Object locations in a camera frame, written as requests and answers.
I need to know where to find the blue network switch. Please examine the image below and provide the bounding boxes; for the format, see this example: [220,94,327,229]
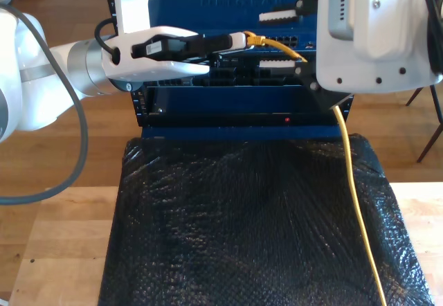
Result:
[148,0,321,54]

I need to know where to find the yellow network cable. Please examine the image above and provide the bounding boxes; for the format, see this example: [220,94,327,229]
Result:
[247,30,388,306]

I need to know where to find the dark metal chair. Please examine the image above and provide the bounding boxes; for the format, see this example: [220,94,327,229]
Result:
[405,86,443,164]

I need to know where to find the black rack server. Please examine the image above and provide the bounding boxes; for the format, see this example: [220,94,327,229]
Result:
[138,51,312,88]

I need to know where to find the black bubble wrap mat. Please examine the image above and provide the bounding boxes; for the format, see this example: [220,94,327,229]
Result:
[98,133,435,306]

